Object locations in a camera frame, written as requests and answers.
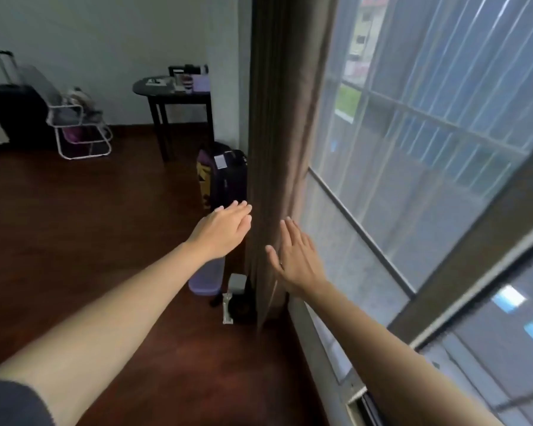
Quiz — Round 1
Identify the purple plastic container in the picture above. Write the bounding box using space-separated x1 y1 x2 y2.
187 256 227 294

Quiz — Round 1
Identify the white folding chair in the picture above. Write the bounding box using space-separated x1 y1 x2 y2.
15 64 114 160

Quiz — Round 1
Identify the purple and yellow suitcase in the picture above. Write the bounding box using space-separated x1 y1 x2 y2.
196 142 249 214

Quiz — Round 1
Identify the window frame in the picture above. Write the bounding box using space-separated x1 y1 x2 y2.
288 0 533 426

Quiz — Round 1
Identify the person's right forearm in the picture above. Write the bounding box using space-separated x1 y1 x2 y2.
293 279 505 426

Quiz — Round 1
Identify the bundle of bags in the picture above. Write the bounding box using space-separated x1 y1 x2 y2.
68 86 104 117

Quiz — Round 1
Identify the person's left hand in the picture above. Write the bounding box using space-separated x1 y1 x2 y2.
184 200 253 262

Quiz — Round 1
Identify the sheer white curtain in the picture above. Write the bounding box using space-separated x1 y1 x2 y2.
300 0 533 409

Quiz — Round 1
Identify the person's right hand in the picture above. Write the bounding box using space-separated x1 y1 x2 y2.
266 216 333 298

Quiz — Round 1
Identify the person's left forearm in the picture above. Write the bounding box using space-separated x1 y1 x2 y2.
0 241 214 386

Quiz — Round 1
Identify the grey shirt sleeve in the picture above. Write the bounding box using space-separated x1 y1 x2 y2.
0 379 55 426

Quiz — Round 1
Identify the brown curtain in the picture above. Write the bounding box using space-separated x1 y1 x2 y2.
243 0 339 335

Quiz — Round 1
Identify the round black table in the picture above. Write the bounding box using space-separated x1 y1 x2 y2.
132 75 215 163

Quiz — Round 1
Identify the black suitcase with handle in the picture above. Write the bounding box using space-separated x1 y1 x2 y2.
0 49 50 148

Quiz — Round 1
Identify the white bracket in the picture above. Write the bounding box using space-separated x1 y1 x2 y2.
221 292 236 325

